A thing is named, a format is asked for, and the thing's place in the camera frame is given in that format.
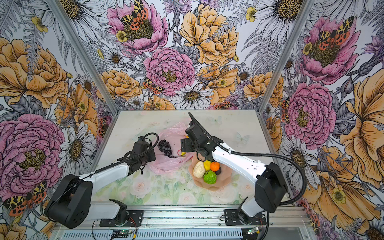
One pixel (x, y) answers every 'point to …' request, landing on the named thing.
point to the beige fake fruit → (199, 169)
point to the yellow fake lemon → (207, 164)
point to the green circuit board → (121, 233)
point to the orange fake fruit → (214, 166)
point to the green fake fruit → (210, 177)
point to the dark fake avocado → (219, 171)
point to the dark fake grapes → (165, 147)
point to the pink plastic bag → (163, 164)
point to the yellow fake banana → (183, 153)
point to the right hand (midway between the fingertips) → (189, 147)
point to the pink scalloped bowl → (222, 179)
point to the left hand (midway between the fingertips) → (152, 156)
